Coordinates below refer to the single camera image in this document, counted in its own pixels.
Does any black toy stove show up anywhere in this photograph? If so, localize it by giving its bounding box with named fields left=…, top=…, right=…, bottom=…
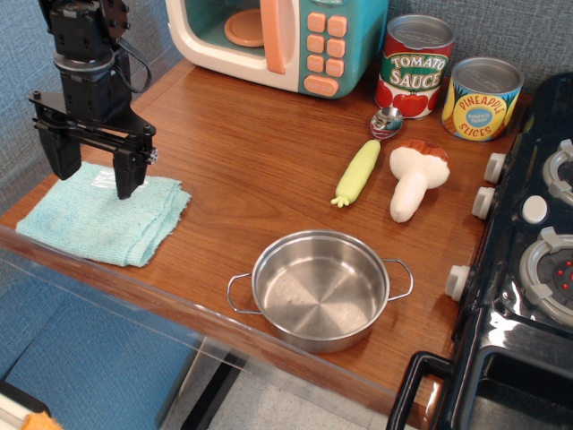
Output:
left=387, top=73, right=572, bottom=429

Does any white stove knob middle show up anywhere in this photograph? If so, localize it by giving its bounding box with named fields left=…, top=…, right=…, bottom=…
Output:
left=472, top=187, right=495, bottom=219

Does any spoon with green handle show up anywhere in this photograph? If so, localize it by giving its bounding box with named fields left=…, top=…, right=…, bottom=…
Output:
left=330, top=107, right=404, bottom=208

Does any white stove knob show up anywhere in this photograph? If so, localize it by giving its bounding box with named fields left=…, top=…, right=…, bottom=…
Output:
left=445, top=265, right=470, bottom=302
left=483, top=152, right=506, bottom=185
left=472, top=187, right=495, bottom=219

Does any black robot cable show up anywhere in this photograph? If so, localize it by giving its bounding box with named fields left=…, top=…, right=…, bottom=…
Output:
left=116, top=38, right=153, bottom=95

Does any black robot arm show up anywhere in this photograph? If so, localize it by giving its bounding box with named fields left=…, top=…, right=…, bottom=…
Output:
left=30, top=1, right=157, bottom=200

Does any white brown plush mushroom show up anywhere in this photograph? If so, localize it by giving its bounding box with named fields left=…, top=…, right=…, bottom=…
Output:
left=389, top=140, right=450, bottom=223

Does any orange microwave turntable plate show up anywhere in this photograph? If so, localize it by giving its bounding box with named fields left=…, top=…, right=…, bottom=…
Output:
left=224, top=8, right=264, bottom=47

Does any teal toy microwave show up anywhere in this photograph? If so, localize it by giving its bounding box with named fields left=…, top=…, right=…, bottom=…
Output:
left=166, top=1, right=389, bottom=99

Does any white stove knob top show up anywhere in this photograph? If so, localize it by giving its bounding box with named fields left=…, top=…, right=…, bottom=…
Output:
left=483, top=152, right=506, bottom=185

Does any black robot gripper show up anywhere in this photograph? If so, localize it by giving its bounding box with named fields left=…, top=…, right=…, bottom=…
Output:
left=29, top=67, right=158, bottom=200

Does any pineapple slices can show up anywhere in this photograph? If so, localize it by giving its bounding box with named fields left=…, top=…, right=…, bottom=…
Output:
left=441, top=57, right=524, bottom=142

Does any orange fuzzy object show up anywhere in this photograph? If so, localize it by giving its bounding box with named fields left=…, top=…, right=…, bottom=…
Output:
left=20, top=412, right=63, bottom=430

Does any stainless steel pot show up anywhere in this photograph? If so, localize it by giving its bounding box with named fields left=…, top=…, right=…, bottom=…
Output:
left=244, top=229, right=415, bottom=354

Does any light blue folded towel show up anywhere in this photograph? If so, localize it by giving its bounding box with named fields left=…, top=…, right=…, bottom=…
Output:
left=16, top=162, right=192, bottom=268

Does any white stove knob bottom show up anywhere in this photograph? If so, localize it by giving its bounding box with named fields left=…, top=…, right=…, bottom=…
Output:
left=445, top=265, right=470, bottom=302

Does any clear acrylic barrier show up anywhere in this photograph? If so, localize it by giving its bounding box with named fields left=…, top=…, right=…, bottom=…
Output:
left=1, top=231, right=387, bottom=429

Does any tomato sauce can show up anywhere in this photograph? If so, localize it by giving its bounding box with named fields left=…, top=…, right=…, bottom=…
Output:
left=375, top=14, right=455, bottom=119

